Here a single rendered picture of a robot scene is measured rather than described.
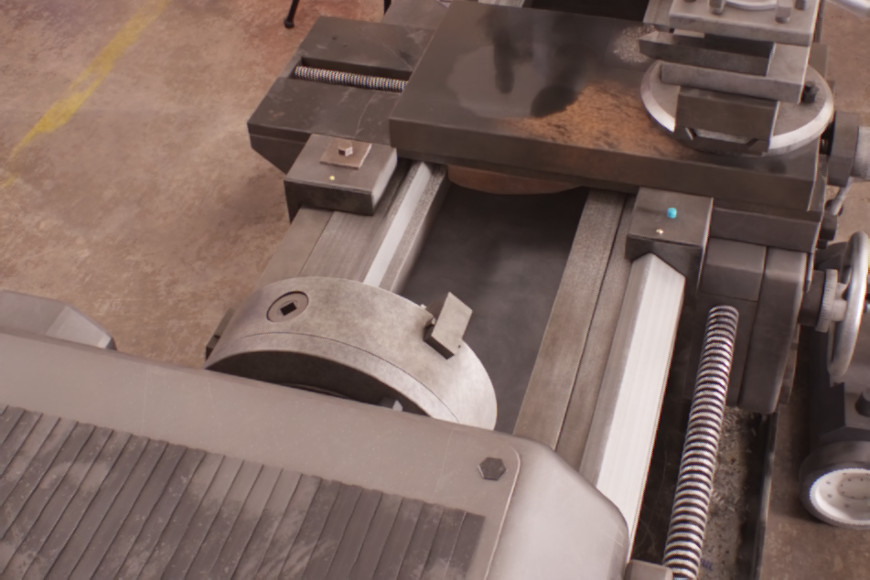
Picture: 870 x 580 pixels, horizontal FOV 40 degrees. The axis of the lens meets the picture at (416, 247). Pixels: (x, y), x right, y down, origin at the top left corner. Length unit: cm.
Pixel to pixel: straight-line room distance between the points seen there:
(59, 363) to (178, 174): 235
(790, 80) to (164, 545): 102
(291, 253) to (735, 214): 58
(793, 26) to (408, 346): 69
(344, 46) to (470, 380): 99
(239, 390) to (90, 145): 257
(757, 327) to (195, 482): 111
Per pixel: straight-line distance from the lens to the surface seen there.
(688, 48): 148
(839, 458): 223
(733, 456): 191
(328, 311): 95
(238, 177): 307
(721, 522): 183
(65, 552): 69
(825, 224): 189
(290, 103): 177
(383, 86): 180
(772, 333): 169
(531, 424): 136
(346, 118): 173
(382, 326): 94
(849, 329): 166
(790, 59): 152
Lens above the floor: 189
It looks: 42 degrees down
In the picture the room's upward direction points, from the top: 4 degrees counter-clockwise
